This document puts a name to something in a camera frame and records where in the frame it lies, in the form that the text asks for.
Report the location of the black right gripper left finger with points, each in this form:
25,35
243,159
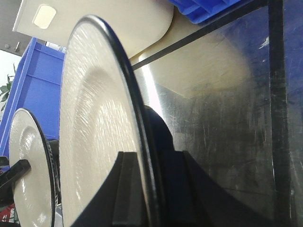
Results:
119,202

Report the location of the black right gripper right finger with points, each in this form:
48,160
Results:
194,199

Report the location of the cream plastic storage bin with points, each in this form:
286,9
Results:
137,23

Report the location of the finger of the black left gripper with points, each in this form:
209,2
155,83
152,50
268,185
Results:
8,179

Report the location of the lower blue plastic crate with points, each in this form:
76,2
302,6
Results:
204,12

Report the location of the cream plate black rim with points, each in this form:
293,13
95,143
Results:
34,192
101,114

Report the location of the green potted plant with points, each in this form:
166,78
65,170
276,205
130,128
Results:
5,89

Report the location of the blue plastic crate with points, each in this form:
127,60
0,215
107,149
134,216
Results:
204,12
36,87

